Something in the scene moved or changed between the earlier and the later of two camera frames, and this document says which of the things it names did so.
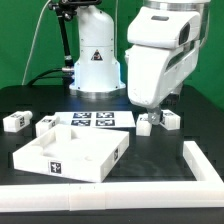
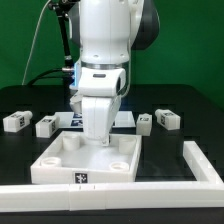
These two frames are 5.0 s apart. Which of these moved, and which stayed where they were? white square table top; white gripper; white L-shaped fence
Moved: white square table top; white gripper
Stayed: white L-shaped fence
